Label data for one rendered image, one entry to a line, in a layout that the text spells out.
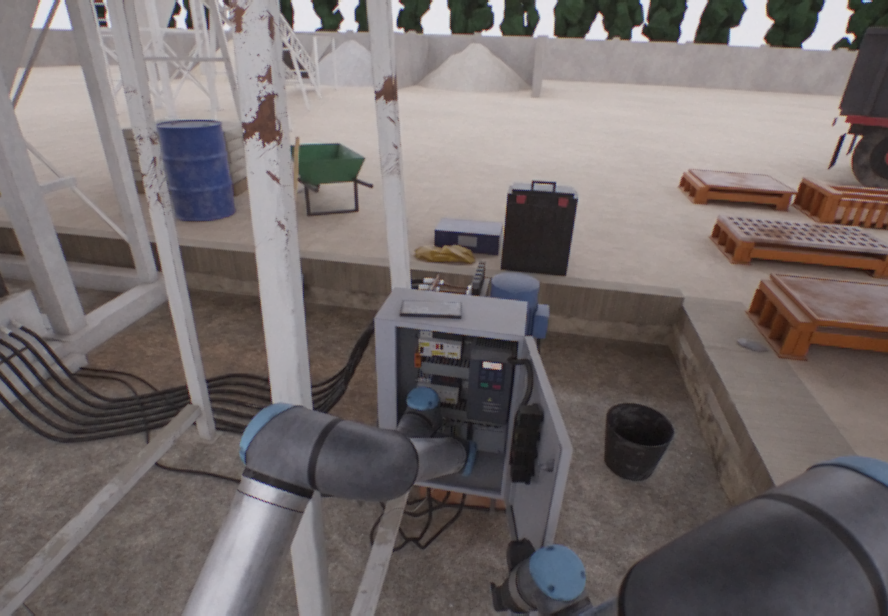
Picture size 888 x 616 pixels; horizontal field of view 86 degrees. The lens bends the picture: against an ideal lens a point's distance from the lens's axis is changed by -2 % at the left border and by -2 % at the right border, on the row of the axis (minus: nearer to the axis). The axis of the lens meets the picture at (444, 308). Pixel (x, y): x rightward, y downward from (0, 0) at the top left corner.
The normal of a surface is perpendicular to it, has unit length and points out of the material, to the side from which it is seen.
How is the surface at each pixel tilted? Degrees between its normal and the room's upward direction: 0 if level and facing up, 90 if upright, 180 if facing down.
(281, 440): 40
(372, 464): 55
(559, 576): 19
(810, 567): 28
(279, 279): 81
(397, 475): 76
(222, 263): 90
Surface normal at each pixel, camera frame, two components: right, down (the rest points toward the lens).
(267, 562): 0.72, -0.05
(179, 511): 0.03, -0.88
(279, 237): -0.18, 0.30
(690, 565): -0.69, -0.67
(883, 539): 0.20, -0.61
